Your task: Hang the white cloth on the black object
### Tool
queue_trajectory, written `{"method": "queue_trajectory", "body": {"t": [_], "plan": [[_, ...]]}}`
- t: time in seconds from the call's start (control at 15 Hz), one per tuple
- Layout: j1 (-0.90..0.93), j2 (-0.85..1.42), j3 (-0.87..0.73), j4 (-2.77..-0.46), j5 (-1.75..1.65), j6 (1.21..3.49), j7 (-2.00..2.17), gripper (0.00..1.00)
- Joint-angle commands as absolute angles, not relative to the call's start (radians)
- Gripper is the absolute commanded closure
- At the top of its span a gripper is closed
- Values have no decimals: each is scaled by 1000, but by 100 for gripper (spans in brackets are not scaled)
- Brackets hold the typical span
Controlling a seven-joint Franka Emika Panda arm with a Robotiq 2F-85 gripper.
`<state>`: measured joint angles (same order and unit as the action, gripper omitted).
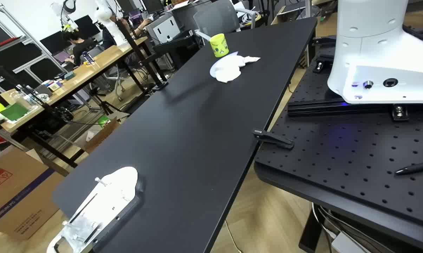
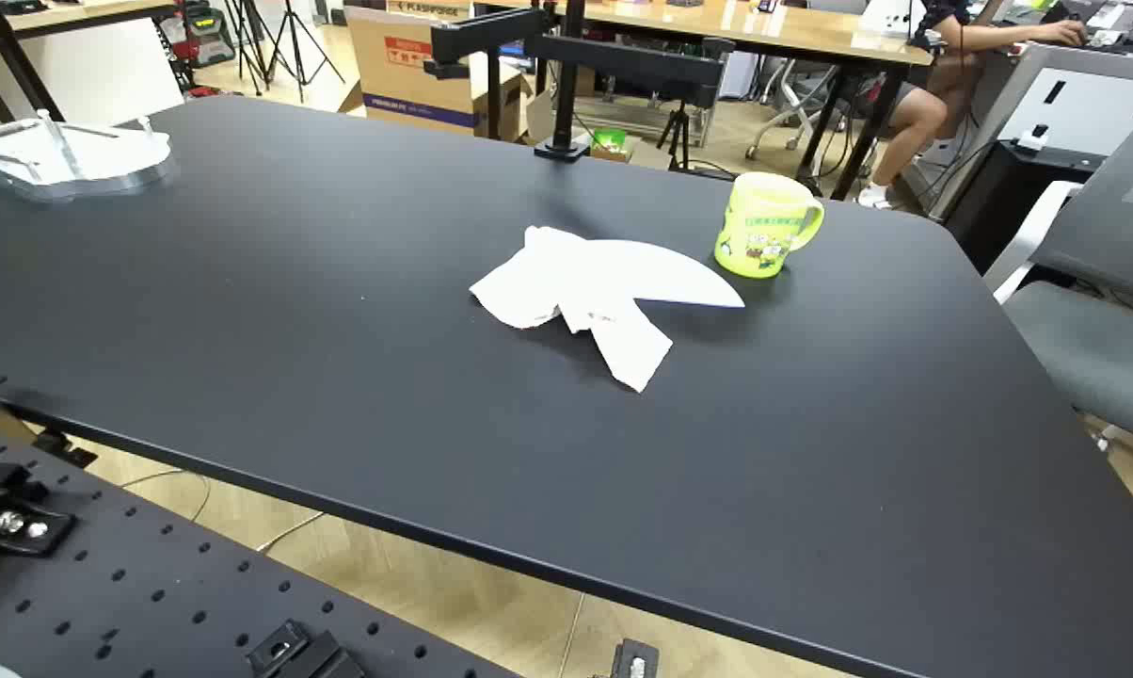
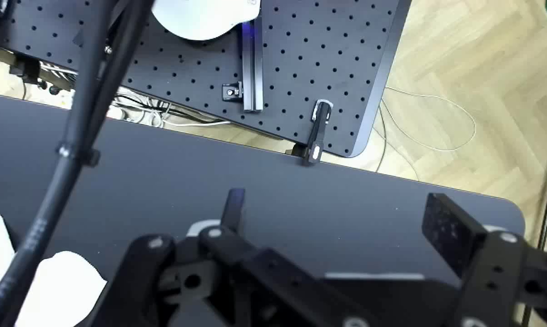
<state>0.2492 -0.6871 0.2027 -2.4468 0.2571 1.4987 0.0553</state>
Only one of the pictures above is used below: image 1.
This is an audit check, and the white cloth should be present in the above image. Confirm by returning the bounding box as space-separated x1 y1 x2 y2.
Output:
216 51 261 73

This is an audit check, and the small green object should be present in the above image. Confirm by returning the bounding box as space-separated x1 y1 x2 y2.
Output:
96 116 112 130

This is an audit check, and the black clamp lever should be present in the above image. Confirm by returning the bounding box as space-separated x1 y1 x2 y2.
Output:
252 128 296 151

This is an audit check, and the yellow-green mug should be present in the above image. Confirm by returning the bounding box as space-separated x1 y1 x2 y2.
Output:
208 33 230 59

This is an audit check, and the white cabinet with black slots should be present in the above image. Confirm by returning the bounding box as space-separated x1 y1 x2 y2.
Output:
146 13 184 47

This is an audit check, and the grey office chair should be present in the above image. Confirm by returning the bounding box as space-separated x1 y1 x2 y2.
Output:
172 0 240 38

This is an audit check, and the white plate in rack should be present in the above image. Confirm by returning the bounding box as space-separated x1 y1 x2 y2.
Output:
73 166 140 228

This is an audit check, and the long wooden desk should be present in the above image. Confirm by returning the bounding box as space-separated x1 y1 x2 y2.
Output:
0 36 148 135

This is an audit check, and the black perforated breadboard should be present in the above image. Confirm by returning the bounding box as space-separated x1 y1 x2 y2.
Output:
252 55 423 253

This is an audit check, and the seated person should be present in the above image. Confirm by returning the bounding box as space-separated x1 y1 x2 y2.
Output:
68 33 101 66

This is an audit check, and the clear acrylic dish rack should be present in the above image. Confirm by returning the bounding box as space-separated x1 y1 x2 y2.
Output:
44 166 144 253

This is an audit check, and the green mat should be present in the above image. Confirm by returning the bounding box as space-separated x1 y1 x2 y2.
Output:
0 102 30 125

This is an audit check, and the black pen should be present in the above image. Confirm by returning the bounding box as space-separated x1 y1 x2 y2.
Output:
393 159 423 178

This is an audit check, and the brown cardboard box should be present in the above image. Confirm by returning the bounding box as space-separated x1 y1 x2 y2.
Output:
0 145 67 242

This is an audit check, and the black aluminium rail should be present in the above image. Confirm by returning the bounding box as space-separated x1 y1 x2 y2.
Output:
286 99 423 120

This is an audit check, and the grey cable bundle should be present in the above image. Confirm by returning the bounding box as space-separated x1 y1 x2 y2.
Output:
311 204 386 253

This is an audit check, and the black mounting bracket with bolts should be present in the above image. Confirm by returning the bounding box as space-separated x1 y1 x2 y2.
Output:
390 104 410 124

